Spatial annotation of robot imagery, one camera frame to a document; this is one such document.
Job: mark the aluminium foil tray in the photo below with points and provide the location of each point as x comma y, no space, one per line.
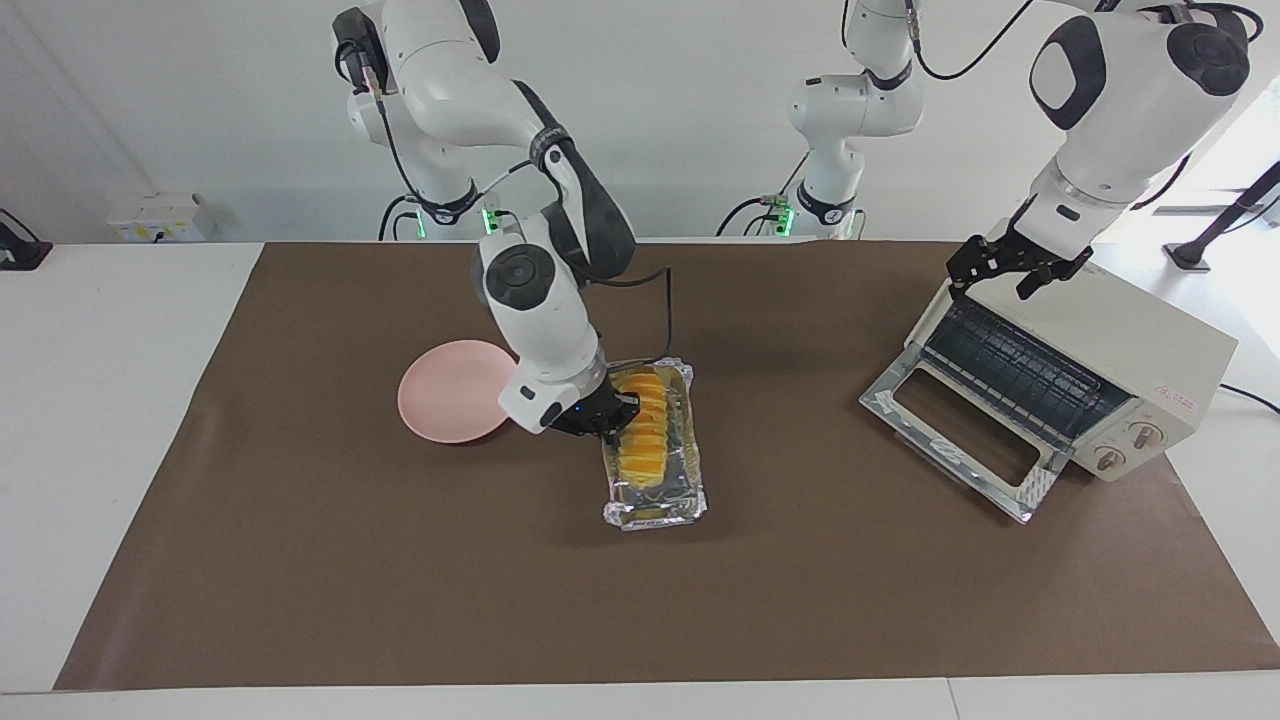
682,480

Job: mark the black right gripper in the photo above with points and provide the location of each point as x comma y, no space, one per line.
590,415

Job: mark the black low stand foot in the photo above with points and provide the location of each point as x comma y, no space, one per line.
25,255

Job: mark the brown paper table mat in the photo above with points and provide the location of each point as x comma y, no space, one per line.
700,600

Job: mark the black angled stand pole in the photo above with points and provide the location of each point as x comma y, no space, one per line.
1190,255

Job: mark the pink round plate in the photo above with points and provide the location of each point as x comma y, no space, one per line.
450,395

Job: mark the beige oven knob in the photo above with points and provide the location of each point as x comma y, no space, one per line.
1146,434
1110,459

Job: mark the yellow sliced bread loaf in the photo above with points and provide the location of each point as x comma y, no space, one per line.
645,455

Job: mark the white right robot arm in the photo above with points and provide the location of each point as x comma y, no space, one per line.
530,300

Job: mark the glass oven door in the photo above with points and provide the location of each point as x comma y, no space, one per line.
940,450

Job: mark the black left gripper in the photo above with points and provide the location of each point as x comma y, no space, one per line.
1020,250

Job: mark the white wall socket box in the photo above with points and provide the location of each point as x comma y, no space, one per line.
160,215

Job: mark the white toaster oven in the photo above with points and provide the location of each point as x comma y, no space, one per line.
1120,330

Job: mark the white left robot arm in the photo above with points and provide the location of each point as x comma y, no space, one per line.
1130,100

